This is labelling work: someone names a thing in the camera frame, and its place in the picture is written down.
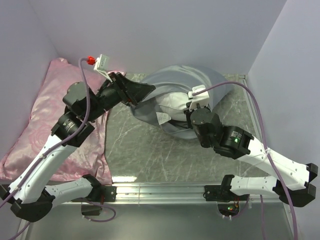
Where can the pink satin rose pillow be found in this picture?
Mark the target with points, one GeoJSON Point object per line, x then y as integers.
{"type": "Point", "coordinates": [89, 158]}

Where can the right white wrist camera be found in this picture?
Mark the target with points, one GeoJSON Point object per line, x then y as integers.
{"type": "Point", "coordinates": [198, 99]}

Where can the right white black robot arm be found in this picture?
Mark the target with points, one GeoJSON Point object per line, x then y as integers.
{"type": "Point", "coordinates": [286, 178]}

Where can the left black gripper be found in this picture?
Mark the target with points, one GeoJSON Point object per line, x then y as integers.
{"type": "Point", "coordinates": [131, 92]}

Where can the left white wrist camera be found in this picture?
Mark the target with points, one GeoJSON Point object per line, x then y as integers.
{"type": "Point", "coordinates": [100, 65]}

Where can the white pillow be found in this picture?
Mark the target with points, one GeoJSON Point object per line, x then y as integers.
{"type": "Point", "coordinates": [173, 104]}

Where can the grey satin pillowcase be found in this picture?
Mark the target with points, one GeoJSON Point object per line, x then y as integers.
{"type": "Point", "coordinates": [174, 78]}

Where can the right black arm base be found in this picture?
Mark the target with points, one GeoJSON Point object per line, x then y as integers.
{"type": "Point", "coordinates": [230, 205]}

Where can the aluminium mounting rail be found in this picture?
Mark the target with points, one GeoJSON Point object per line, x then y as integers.
{"type": "Point", "coordinates": [165, 211]}

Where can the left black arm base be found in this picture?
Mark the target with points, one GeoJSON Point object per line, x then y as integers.
{"type": "Point", "coordinates": [106, 194]}

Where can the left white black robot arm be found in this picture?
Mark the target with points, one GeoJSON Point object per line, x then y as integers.
{"type": "Point", "coordinates": [30, 196]}

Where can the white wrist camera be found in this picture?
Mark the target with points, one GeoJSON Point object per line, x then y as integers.
{"type": "Point", "coordinates": [100, 65]}
{"type": "Point", "coordinates": [198, 99]}

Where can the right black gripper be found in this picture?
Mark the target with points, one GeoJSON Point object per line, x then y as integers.
{"type": "Point", "coordinates": [188, 115]}

